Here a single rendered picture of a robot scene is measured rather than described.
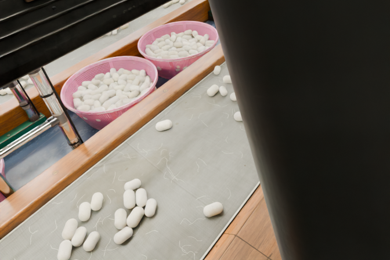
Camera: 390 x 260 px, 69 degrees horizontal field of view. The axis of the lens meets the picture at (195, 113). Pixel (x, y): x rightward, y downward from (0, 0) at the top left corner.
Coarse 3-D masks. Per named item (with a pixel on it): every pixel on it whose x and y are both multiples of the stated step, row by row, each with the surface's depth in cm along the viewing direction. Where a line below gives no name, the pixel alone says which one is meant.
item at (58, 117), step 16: (32, 0) 31; (32, 80) 50; (48, 80) 53; (48, 96) 53; (48, 128) 56; (64, 128) 58; (16, 144) 52; (80, 144) 63; (0, 160) 51; (0, 176) 52; (0, 192) 53
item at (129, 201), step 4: (124, 192) 52; (128, 192) 52; (132, 192) 52; (124, 196) 51; (128, 196) 51; (132, 196) 51; (124, 200) 51; (128, 200) 50; (132, 200) 50; (124, 204) 50; (128, 204) 50; (132, 204) 50; (128, 208) 50
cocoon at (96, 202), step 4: (92, 196) 52; (96, 196) 52; (100, 196) 52; (92, 200) 51; (96, 200) 51; (100, 200) 52; (92, 204) 51; (96, 204) 51; (100, 204) 51; (92, 208) 51; (96, 208) 51
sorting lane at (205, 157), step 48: (192, 96) 74; (144, 144) 63; (192, 144) 62; (240, 144) 60; (96, 192) 55; (192, 192) 52; (240, 192) 51; (0, 240) 49; (48, 240) 48; (144, 240) 47; (192, 240) 46
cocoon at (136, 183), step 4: (132, 180) 54; (136, 180) 54; (128, 184) 53; (132, 184) 53; (136, 184) 53; (140, 184) 54; (124, 188) 53; (128, 188) 53; (132, 188) 53; (136, 188) 54
